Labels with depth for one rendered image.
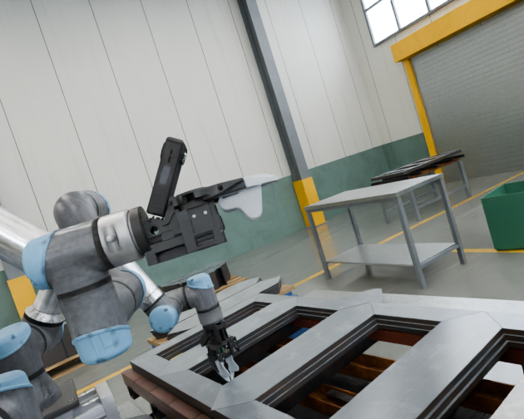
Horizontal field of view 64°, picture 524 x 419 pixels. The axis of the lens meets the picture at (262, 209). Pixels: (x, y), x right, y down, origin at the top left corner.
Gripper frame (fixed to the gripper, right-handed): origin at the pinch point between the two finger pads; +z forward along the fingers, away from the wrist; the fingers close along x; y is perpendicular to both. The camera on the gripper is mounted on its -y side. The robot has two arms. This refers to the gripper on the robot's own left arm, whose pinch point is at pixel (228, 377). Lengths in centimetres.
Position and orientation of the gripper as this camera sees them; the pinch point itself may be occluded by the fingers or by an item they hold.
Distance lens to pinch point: 146.4
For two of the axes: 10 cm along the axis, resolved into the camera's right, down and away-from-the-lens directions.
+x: 7.6, -2.9, 5.8
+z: 3.0, 9.5, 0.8
